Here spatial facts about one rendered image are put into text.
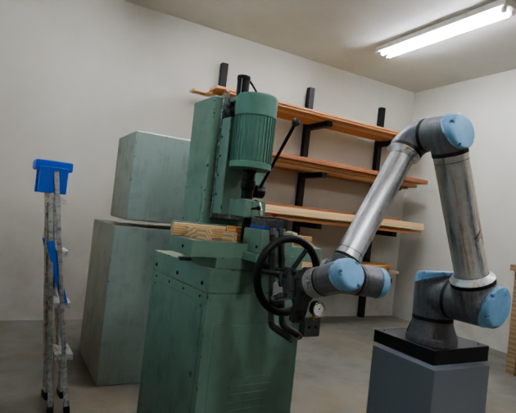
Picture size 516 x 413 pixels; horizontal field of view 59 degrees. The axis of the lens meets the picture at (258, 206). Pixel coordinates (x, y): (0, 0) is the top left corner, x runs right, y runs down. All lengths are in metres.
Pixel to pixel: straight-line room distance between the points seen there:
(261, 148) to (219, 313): 0.66
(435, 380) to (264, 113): 1.16
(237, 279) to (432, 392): 0.77
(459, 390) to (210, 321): 0.92
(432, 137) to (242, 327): 0.96
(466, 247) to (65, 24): 3.49
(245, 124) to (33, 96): 2.48
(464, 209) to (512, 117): 3.54
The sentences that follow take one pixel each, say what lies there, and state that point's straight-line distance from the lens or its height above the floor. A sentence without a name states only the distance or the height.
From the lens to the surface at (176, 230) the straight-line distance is 1.78.
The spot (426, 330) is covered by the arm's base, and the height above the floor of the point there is 0.65.
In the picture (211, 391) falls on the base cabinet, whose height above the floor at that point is 0.35.
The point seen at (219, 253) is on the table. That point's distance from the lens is 1.69.
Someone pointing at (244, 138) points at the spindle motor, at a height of 1.31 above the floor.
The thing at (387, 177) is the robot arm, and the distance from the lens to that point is 1.59.
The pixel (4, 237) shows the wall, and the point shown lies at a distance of 4.03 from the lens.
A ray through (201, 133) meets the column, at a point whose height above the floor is 1.36.
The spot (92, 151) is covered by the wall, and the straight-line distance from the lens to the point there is 4.07.
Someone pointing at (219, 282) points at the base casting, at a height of 0.75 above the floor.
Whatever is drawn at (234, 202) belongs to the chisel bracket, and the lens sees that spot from 1.94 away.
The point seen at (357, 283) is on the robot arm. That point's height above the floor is 0.85.
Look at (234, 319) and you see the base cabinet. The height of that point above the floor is 0.61.
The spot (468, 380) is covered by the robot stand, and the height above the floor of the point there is 0.50.
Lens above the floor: 1.01
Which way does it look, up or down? 1 degrees up
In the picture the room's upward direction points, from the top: 6 degrees clockwise
